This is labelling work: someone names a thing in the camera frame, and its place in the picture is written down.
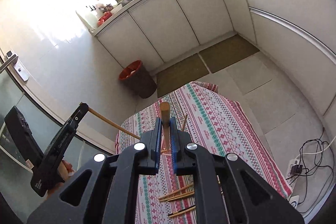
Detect metal door handle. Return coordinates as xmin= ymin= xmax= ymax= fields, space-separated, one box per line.
xmin=1 ymin=51 xmax=30 ymax=82

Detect dark bin with red rim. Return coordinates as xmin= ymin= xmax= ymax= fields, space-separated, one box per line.
xmin=118 ymin=60 xmax=157 ymax=99

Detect black cables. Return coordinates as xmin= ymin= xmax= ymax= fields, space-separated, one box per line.
xmin=288 ymin=129 xmax=336 ymax=214

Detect black chopstick gold band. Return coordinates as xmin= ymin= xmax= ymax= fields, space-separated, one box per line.
xmin=167 ymin=204 xmax=197 ymax=217

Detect white round device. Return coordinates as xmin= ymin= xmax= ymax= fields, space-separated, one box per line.
xmin=288 ymin=195 xmax=299 ymax=209

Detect red item on counter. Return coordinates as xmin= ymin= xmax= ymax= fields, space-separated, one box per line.
xmin=97 ymin=11 xmax=113 ymax=27

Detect person's left hand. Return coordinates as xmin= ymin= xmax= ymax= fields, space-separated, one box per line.
xmin=47 ymin=160 xmax=75 ymax=199

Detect white cable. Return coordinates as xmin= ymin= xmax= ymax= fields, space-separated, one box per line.
xmin=296 ymin=140 xmax=336 ymax=159

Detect brown floor mat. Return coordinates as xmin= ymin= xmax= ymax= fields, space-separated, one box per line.
xmin=200 ymin=35 xmax=259 ymax=73
xmin=157 ymin=54 xmax=209 ymax=98

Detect white power strip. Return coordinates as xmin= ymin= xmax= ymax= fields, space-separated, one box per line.
xmin=285 ymin=158 xmax=300 ymax=188

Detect black power adapter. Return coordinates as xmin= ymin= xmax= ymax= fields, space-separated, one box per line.
xmin=290 ymin=164 xmax=303 ymax=176

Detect wooden chopstick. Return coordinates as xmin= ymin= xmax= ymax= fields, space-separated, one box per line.
xmin=181 ymin=114 xmax=188 ymax=132
xmin=167 ymin=191 xmax=195 ymax=202
xmin=168 ymin=206 xmax=197 ymax=218
xmin=159 ymin=102 xmax=170 ymax=151
xmin=88 ymin=107 xmax=140 ymax=140
xmin=158 ymin=182 xmax=194 ymax=200

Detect white kitchen cabinets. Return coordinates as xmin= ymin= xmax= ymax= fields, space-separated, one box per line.
xmin=96 ymin=0 xmax=335 ymax=118

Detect wooden chopstick on cloth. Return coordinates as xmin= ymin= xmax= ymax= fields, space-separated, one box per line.
xmin=168 ymin=206 xmax=197 ymax=218
xmin=158 ymin=182 xmax=194 ymax=200
xmin=167 ymin=191 xmax=195 ymax=202
xmin=181 ymin=114 xmax=188 ymax=132

